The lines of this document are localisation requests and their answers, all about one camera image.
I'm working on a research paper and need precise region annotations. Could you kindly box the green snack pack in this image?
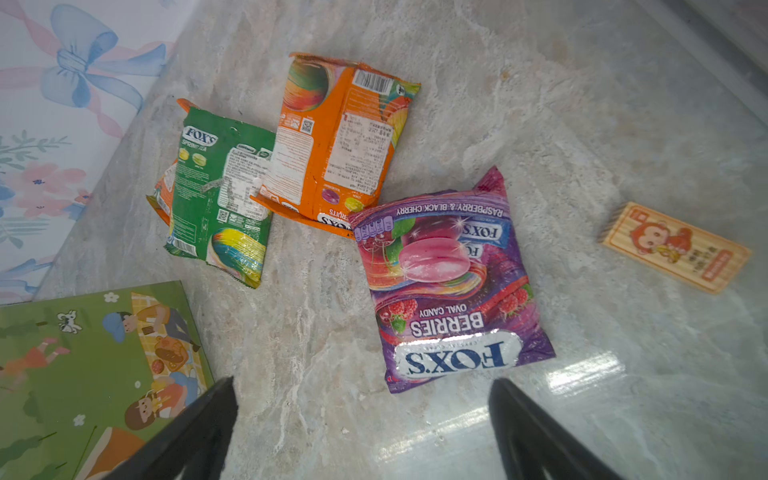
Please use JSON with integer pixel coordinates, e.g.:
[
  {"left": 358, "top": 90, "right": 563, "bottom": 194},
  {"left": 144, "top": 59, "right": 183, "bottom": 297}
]
[{"left": 165, "top": 99, "right": 276, "bottom": 288}]

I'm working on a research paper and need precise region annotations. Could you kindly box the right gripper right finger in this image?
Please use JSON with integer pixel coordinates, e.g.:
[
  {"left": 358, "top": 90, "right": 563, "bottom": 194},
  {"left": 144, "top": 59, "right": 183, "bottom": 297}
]
[{"left": 488, "top": 378, "right": 618, "bottom": 480}]

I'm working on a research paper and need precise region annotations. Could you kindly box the orange snack pack right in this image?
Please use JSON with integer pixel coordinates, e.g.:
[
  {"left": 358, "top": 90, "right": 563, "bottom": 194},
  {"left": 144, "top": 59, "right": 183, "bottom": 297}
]
[{"left": 251, "top": 53, "right": 421, "bottom": 238}]

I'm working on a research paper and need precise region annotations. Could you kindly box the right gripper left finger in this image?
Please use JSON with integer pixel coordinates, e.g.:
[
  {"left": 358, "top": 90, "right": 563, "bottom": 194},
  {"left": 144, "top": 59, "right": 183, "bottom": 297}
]
[{"left": 107, "top": 377, "right": 238, "bottom": 479}]

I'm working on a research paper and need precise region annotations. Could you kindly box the white paper bag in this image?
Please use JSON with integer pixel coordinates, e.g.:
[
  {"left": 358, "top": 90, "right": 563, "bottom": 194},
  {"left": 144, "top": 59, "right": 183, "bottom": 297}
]
[{"left": 1, "top": 281, "right": 213, "bottom": 479}]

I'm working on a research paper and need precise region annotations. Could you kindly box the orange snack pack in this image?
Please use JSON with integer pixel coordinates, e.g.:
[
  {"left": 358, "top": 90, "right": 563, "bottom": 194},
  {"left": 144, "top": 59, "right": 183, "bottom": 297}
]
[
  {"left": 251, "top": 53, "right": 421, "bottom": 238},
  {"left": 145, "top": 98, "right": 196, "bottom": 226}
]

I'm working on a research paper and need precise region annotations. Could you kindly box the purple snack pack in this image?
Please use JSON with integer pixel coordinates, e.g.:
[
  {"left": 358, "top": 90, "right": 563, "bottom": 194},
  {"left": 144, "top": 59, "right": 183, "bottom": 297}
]
[{"left": 352, "top": 167, "right": 556, "bottom": 394}]

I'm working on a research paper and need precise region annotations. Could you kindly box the orange snack pack back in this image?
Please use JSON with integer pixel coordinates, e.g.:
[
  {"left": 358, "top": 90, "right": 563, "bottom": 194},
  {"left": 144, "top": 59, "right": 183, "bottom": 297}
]
[{"left": 145, "top": 98, "right": 196, "bottom": 226}]

